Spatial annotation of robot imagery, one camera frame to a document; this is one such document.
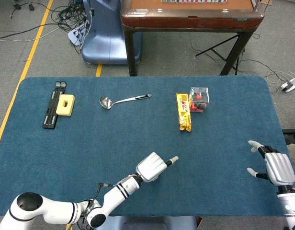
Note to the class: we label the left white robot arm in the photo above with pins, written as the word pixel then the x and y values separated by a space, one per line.
pixel 118 191

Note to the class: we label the yellow snack packet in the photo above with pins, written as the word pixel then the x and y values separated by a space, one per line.
pixel 184 115

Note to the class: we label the white power strip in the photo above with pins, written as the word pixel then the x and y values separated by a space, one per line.
pixel 74 36

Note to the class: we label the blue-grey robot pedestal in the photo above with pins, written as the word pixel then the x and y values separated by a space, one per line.
pixel 106 40

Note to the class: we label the blue felt table mat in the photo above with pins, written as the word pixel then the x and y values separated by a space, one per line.
pixel 138 131

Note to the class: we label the blue-grey robot torso base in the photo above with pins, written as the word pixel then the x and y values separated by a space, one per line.
pixel 147 224

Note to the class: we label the clear plastic box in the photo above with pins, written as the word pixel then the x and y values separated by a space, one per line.
pixel 200 100

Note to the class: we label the brown mahjong table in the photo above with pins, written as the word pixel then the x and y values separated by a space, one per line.
pixel 185 21

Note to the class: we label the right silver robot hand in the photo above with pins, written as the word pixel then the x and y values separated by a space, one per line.
pixel 280 169

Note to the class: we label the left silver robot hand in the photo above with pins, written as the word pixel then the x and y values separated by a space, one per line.
pixel 150 167

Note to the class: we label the black folding stand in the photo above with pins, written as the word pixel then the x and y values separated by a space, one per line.
pixel 49 116

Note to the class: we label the black chair casters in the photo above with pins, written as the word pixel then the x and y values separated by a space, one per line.
pixel 31 6

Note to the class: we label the yellow sponge with hole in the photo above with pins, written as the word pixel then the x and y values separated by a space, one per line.
pixel 69 106

